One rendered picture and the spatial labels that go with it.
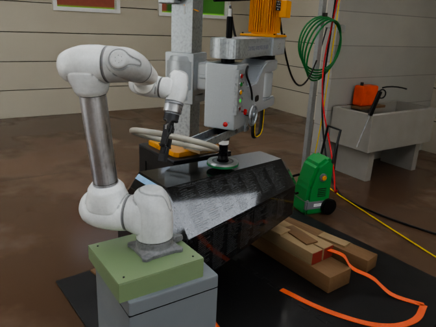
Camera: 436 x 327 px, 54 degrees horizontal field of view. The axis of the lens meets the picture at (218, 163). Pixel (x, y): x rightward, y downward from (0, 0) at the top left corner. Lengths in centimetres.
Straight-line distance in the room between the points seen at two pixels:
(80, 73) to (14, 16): 689
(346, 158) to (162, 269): 435
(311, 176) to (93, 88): 304
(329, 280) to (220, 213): 97
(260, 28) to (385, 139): 277
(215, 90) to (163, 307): 149
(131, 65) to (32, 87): 712
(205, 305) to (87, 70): 105
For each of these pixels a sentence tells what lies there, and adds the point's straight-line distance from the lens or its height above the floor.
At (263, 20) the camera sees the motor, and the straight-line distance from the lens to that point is 335.
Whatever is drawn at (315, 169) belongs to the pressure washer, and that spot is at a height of 48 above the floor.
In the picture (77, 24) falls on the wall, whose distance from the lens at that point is 873.
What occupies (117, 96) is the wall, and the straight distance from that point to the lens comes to 908.
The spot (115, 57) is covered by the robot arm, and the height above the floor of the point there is 168.
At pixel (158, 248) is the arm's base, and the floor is 92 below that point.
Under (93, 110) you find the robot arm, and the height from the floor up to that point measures 147.
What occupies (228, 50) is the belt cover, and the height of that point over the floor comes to 164.
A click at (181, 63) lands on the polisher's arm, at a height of 148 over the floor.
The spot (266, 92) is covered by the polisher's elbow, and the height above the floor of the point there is 130.
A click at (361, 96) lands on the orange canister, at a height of 99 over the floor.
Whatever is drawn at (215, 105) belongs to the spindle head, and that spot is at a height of 129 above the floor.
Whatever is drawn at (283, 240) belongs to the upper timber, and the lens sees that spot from 343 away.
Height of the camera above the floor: 180
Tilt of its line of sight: 18 degrees down
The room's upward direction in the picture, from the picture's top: 3 degrees clockwise
